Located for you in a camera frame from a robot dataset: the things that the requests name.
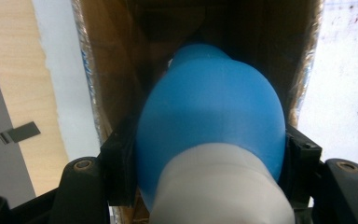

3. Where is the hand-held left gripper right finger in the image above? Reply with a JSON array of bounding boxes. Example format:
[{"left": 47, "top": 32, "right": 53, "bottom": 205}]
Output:
[{"left": 279, "top": 124, "right": 324, "bottom": 213}]

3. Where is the grey tape strip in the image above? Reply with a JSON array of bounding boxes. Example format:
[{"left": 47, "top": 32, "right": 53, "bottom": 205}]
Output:
[{"left": 0, "top": 120, "right": 42, "bottom": 145}]

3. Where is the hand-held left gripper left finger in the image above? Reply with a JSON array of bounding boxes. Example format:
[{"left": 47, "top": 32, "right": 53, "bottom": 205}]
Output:
[{"left": 101, "top": 116, "right": 142, "bottom": 208}]

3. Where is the blue cardboard box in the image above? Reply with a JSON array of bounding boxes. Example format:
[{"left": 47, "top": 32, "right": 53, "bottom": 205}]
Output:
[{"left": 70, "top": 0, "right": 324, "bottom": 224}]

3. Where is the blue bottle with white cap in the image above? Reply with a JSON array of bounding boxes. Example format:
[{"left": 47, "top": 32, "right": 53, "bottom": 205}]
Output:
[{"left": 135, "top": 42, "right": 296, "bottom": 224}]

